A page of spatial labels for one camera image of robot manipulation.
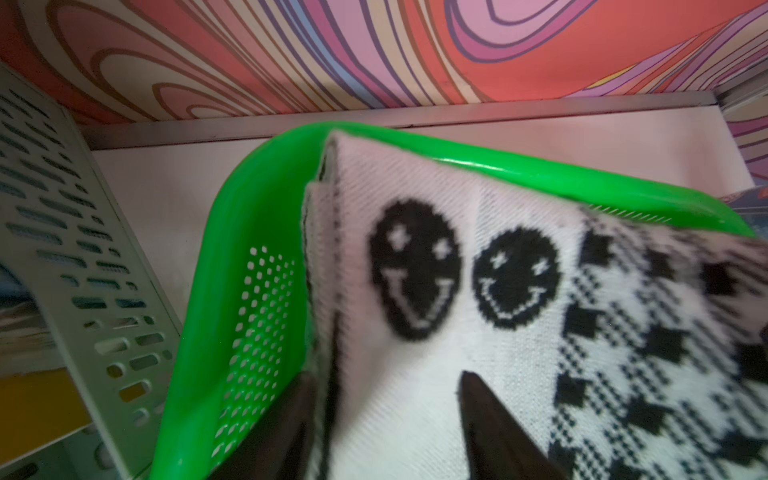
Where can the mint green file organizer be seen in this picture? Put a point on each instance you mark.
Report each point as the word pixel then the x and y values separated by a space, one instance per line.
pixel 64 238

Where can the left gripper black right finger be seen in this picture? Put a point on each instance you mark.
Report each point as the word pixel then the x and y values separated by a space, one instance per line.
pixel 496 445

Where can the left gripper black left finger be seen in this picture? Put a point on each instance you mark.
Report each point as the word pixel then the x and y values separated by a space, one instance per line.
pixel 280 443

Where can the green plastic basket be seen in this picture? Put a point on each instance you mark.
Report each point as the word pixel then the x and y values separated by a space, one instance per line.
pixel 247 334

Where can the smiley checkered white black scarf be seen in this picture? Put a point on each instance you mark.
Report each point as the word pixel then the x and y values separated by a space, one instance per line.
pixel 623 350

